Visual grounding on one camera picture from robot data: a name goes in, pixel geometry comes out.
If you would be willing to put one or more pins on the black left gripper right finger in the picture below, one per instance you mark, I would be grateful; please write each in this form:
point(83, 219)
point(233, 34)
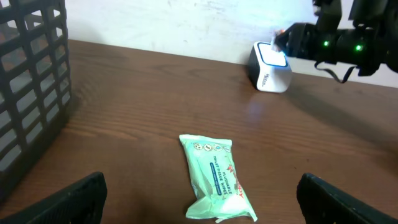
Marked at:
point(321, 202)

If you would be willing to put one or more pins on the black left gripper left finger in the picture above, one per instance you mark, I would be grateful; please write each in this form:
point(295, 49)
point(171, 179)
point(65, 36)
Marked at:
point(80, 202)

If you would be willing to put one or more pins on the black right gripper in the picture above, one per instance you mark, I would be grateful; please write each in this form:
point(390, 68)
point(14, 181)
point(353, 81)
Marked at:
point(362, 46)

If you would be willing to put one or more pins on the light blue wipes pack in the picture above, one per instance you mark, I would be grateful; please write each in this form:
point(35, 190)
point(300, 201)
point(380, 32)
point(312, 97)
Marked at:
point(214, 180)

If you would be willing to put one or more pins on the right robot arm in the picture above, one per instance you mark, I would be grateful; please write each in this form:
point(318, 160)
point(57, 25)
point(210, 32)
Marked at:
point(383, 12)

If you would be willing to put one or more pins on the white barcode scanner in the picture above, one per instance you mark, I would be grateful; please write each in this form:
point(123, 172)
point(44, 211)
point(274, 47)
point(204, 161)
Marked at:
point(268, 70)

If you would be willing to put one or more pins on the grey plastic mesh basket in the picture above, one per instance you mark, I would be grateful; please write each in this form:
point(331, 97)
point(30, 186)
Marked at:
point(35, 83)

